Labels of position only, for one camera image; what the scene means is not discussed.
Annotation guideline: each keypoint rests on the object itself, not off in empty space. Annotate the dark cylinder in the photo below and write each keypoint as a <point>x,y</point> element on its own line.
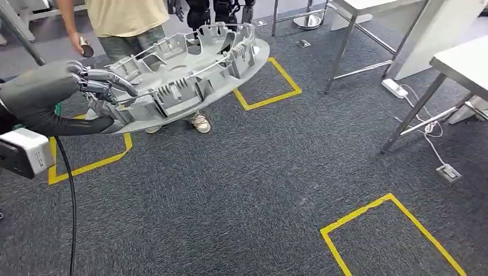
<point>87,48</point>

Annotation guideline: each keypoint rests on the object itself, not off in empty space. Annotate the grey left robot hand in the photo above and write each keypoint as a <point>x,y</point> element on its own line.
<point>42,99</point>

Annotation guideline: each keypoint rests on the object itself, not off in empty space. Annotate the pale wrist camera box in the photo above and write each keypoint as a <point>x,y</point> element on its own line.
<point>26,152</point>

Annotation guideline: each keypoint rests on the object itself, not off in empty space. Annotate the white power strip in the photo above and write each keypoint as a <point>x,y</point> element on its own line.
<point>394,88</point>

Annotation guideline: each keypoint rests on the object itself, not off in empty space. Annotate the person's hand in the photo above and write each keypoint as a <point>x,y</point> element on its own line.
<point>76,43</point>

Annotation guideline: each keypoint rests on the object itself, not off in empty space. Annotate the person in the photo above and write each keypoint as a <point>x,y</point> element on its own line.
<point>126,17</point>

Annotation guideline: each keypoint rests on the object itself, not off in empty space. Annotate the black humanoid robot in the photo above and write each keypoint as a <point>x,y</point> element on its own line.
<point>213,11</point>

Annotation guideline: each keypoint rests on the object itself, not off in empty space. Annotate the small grey floor socket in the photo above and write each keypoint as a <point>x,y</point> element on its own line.
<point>304,43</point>

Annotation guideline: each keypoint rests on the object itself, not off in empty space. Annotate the yellow floor tape rectangle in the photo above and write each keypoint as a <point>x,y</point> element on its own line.
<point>284,74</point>
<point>91,164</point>
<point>331,240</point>

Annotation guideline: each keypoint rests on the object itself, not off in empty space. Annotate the steel leg white table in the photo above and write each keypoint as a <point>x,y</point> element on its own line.
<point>465,64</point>
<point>366,4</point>

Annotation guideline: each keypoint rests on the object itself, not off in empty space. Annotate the white board panel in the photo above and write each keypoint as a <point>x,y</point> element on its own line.
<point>438,30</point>

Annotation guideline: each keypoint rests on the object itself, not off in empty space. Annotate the grey metal pole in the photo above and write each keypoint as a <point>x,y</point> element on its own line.
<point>23,36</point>

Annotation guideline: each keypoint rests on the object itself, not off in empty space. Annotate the silver plastic wheel hubcap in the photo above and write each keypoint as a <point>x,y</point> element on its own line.
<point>190,76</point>

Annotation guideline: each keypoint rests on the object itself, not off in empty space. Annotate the chrome stanchion base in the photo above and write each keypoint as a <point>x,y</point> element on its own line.
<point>308,21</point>

